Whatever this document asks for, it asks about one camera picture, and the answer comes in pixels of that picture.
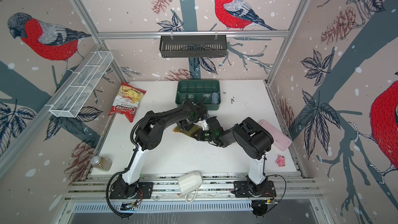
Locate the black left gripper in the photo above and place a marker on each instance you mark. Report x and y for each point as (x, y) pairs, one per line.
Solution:
(188, 129)

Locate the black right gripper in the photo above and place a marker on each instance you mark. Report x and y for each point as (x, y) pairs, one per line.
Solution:
(201, 136)

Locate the olive yellow sock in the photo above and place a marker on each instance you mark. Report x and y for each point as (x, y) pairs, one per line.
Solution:
(188, 133)

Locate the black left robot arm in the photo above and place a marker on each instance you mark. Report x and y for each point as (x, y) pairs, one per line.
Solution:
(147, 134)

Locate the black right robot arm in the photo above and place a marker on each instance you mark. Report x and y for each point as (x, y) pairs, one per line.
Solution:
(251, 137)

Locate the green compartment tray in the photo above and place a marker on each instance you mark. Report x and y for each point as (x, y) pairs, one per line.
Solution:
(198, 91)

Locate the grey rolled item in tray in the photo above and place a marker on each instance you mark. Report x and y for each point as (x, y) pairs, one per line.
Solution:
(215, 99)

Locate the black hanging basket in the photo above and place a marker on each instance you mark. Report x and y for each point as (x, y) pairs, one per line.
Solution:
(193, 46)

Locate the red chips bag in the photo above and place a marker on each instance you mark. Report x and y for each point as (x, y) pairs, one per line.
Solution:
(127, 101)

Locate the pink pig toy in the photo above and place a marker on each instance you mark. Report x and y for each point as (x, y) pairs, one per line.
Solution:
(280, 161)

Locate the glass jar with lid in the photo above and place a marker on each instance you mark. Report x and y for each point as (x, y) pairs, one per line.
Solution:
(101, 163)

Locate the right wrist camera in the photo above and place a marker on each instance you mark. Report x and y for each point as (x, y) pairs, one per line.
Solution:
(204, 125)

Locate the white overhead camera box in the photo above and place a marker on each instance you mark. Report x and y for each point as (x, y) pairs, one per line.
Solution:
(190, 182)

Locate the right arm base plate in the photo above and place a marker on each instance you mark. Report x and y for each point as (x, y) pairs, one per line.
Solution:
(248, 189)

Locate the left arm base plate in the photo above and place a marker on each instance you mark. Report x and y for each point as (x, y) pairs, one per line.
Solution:
(120, 190)

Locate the white wire mesh basket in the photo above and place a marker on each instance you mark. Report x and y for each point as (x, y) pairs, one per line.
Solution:
(74, 97)

